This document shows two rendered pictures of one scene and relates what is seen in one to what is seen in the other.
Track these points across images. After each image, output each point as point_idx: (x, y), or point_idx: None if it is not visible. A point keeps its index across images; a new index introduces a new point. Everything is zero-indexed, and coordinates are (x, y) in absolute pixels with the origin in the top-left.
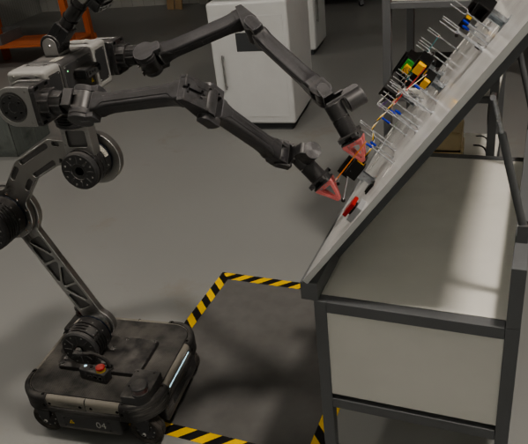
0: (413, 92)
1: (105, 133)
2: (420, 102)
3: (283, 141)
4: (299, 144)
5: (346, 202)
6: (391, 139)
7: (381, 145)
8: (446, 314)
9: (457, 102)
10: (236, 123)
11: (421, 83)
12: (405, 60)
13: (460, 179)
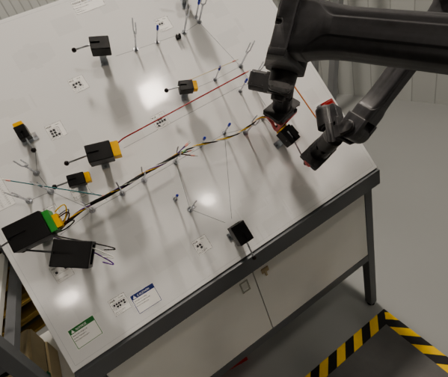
0: (1, 326)
1: None
2: (121, 200)
3: (348, 111)
4: (336, 107)
5: (264, 246)
6: (170, 230)
7: (131, 316)
8: None
9: (274, 4)
10: None
11: (197, 84)
12: (43, 217)
13: None
